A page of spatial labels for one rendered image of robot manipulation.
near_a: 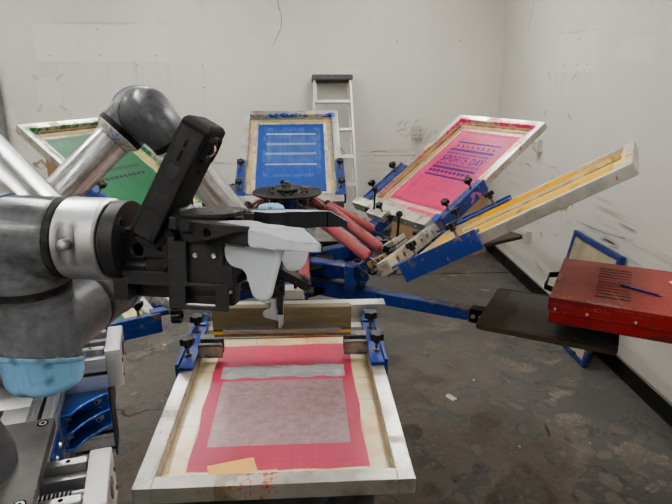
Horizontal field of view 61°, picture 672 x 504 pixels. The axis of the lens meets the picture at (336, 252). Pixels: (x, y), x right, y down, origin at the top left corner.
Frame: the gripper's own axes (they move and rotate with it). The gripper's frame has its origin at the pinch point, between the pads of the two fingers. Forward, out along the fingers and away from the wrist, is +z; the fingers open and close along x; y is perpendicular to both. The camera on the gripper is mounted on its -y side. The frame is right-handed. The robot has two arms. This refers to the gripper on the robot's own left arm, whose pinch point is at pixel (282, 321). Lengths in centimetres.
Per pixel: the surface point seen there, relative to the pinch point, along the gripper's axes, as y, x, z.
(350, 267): -26, -63, 5
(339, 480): -13, 58, 10
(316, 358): -10.2, -1.7, 13.5
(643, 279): -125, -25, -2
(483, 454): -94, -78, 109
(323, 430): -10.9, 35.5, 13.6
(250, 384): 8.9, 12.6, 13.6
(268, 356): 4.7, -3.9, 13.6
